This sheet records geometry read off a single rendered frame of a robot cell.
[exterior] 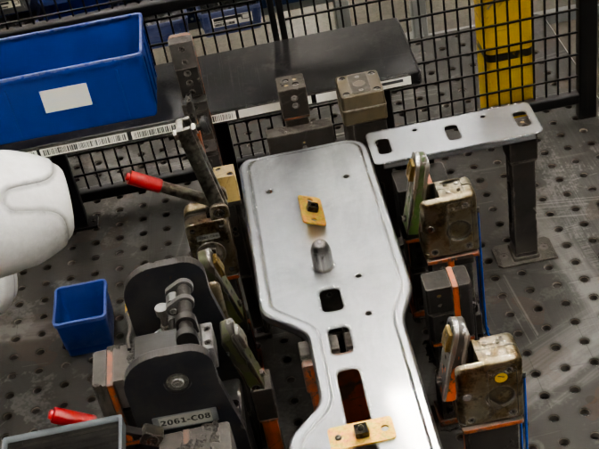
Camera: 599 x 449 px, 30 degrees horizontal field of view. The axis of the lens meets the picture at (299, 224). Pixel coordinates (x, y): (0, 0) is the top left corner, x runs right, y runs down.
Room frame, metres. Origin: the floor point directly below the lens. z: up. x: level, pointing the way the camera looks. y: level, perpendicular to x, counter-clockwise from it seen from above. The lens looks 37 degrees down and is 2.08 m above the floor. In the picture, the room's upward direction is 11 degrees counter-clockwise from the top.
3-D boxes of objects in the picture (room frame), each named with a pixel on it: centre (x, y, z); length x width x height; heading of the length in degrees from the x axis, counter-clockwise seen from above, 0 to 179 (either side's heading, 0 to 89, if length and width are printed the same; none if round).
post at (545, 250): (1.57, -0.40, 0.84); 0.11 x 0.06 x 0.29; 91
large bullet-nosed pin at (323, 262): (1.29, -0.02, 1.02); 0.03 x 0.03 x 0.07
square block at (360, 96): (1.69, -0.15, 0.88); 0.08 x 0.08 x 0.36; 1
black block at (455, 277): (1.22, -0.20, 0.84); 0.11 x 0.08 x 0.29; 91
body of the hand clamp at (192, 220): (1.42, 0.14, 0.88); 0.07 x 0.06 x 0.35; 91
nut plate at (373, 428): (0.95, -0.03, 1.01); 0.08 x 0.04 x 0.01; 91
